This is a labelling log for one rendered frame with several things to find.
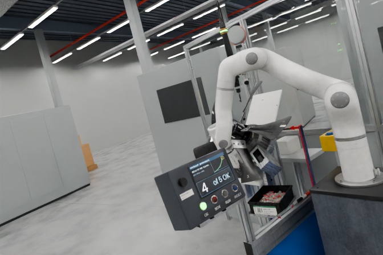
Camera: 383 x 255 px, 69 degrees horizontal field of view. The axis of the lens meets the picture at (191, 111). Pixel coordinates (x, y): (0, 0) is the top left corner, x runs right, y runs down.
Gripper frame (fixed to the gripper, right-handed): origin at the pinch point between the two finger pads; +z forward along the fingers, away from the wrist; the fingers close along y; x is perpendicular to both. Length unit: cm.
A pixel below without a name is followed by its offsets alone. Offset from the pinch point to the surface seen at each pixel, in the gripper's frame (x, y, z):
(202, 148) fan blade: -11.1, 37.4, -9.4
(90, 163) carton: -120, 831, 124
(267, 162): -15.9, -7.6, 3.8
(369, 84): -94, -40, 0
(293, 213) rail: 9.6, -33.6, 11.7
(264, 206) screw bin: 10.2, -18.4, 10.5
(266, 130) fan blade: -21.9, -11.8, -14.0
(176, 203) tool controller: 55, -35, -35
